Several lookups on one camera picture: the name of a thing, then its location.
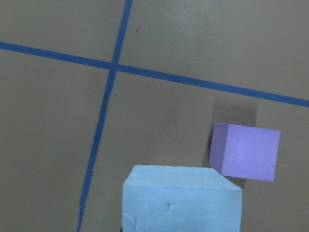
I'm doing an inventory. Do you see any light blue foam block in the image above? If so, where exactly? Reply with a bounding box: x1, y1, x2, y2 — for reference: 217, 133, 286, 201
122, 165, 242, 232

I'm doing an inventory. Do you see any purple foam block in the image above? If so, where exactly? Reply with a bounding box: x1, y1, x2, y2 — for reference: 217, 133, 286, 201
209, 123, 281, 182

